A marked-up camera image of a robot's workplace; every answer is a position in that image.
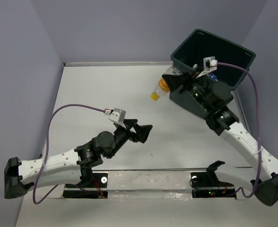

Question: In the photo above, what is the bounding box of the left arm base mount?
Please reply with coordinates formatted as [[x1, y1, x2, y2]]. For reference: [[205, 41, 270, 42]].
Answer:
[[62, 171, 108, 199]]

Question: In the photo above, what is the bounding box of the dark green plastic bin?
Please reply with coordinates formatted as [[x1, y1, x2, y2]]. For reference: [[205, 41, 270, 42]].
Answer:
[[169, 28, 257, 120]]

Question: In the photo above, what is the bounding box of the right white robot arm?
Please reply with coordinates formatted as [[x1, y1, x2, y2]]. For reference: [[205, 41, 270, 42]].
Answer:
[[162, 73, 278, 206]]

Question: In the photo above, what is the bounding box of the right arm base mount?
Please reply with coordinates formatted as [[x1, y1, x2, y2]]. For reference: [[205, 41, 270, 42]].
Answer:
[[189, 161, 236, 199]]

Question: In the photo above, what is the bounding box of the small yellow cap bottle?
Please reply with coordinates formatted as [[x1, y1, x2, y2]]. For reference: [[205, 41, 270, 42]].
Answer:
[[151, 66, 181, 101]]

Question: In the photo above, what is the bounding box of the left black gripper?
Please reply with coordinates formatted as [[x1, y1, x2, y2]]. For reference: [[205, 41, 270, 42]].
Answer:
[[105, 119, 151, 159]]

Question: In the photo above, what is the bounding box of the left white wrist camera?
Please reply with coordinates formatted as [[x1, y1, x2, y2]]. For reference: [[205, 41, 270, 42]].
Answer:
[[108, 108, 126, 127]]

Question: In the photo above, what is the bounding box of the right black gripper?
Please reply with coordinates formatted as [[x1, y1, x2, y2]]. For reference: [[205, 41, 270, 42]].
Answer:
[[164, 67, 213, 113]]

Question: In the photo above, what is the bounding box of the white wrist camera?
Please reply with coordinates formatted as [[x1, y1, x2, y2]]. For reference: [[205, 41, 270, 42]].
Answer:
[[195, 56, 217, 78], [108, 108, 126, 127]]

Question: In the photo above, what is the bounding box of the blue label bottle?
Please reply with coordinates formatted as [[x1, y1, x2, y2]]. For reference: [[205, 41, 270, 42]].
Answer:
[[207, 73, 219, 81]]

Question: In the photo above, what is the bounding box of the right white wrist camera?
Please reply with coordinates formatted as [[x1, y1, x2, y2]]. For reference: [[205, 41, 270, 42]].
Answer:
[[195, 56, 217, 78]]

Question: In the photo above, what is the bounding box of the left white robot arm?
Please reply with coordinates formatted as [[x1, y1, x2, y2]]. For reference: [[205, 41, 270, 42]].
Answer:
[[4, 119, 153, 199]]

